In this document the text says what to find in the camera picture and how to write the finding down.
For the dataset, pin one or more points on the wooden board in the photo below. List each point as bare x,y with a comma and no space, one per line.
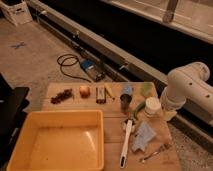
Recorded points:
113,127

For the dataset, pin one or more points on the blue sponge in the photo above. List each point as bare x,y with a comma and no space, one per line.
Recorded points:
128,89

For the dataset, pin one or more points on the white plastic jar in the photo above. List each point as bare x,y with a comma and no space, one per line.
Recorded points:
152,106

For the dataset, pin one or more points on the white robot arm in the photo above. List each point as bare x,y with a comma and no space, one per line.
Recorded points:
188,82

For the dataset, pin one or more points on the metal fork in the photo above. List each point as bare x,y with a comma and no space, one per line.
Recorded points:
162,148

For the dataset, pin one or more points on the blue power device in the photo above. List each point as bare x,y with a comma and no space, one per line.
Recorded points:
92,70

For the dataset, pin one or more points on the dark rectangular box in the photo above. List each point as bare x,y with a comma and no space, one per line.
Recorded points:
100,95

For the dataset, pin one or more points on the white handled brush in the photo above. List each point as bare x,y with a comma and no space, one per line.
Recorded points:
124,152

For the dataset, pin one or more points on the green plastic cup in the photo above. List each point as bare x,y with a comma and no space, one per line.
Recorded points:
146,89

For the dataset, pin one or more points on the black equipment at left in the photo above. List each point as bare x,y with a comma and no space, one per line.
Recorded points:
12,104

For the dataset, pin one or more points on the dark metal cup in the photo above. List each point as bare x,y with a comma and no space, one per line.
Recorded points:
125,100

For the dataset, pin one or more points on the bunch of dark grapes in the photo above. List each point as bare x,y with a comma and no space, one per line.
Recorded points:
62,96

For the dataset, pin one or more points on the orange apple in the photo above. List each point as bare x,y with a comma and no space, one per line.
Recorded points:
84,91

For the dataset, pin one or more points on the white cardboard box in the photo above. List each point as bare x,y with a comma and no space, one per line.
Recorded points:
17,14

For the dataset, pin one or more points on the yellow plastic tray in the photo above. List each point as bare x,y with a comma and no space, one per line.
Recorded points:
60,141

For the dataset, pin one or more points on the blue crumpled cloth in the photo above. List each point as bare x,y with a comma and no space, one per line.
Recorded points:
144,135

